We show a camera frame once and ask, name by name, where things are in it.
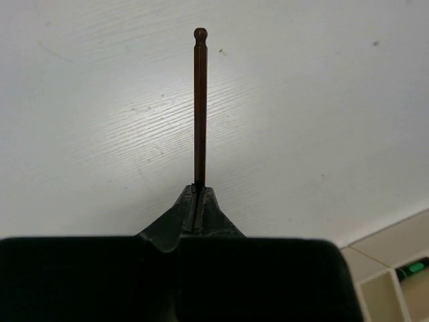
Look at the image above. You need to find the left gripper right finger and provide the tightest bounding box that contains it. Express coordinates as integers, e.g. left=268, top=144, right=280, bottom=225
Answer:
left=175, top=188, right=363, bottom=321

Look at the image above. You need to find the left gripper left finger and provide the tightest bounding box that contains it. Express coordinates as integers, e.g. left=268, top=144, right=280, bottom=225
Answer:
left=1, top=185, right=197, bottom=321

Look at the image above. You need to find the green orange stubby screwdriver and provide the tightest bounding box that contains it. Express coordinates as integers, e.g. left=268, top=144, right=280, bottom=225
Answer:
left=395, top=257, right=429, bottom=282

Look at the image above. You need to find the brown hex key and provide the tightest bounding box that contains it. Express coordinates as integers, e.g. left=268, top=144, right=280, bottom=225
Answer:
left=194, top=28, right=208, bottom=189

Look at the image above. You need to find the beige three-compartment tray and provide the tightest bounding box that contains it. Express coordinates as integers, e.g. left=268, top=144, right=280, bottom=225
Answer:
left=341, top=211, right=428, bottom=321

